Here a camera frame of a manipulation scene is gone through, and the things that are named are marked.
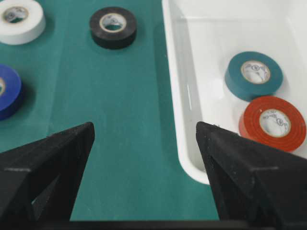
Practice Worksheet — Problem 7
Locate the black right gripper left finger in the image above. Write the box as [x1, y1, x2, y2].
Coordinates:
[0, 122, 95, 222]

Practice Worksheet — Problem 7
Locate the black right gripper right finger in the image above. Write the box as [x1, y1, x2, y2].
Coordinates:
[196, 122, 307, 222]

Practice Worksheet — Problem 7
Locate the red tape roll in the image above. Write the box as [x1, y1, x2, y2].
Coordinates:
[239, 96, 307, 152]

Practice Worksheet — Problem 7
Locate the teal green tape roll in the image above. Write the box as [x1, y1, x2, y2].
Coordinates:
[225, 51, 283, 102]

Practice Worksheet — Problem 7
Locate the blue tape roll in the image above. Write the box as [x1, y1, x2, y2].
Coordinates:
[0, 64, 24, 120]

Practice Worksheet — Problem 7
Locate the white plastic case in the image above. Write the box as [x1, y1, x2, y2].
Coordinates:
[162, 0, 307, 184]

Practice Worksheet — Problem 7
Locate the white tape roll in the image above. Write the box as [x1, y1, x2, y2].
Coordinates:
[0, 0, 46, 45]

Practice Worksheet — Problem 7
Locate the black tape roll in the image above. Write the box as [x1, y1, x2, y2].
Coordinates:
[89, 7, 137, 49]

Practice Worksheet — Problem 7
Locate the green table cloth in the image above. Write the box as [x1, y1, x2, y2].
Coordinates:
[0, 0, 218, 220]

